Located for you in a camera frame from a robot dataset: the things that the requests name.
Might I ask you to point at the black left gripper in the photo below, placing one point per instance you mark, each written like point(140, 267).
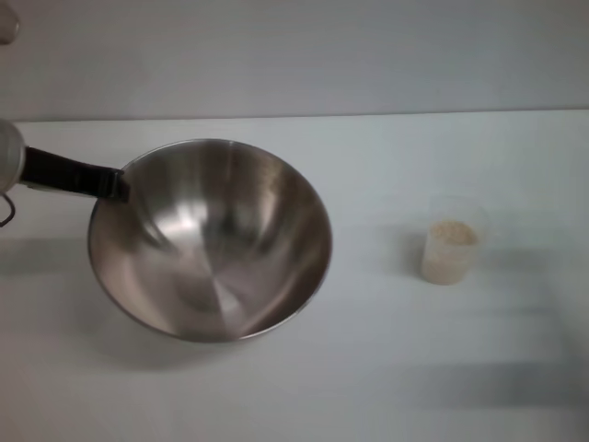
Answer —
point(60, 175)

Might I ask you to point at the stainless steel mixing bowl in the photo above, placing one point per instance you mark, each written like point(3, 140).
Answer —
point(216, 248)

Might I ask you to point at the white rice grains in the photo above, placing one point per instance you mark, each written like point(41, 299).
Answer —
point(453, 235)

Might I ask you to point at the clear plastic measuring cup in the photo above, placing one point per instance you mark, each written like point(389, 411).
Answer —
point(453, 258)

